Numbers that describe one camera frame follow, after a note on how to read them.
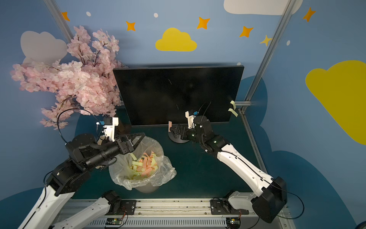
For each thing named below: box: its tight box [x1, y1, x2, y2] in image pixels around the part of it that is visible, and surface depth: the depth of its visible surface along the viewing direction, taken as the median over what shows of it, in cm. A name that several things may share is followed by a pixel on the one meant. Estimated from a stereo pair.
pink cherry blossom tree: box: [10, 24, 127, 131], surface depth 64 cm
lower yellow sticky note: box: [227, 107, 239, 118], surface depth 82 cm
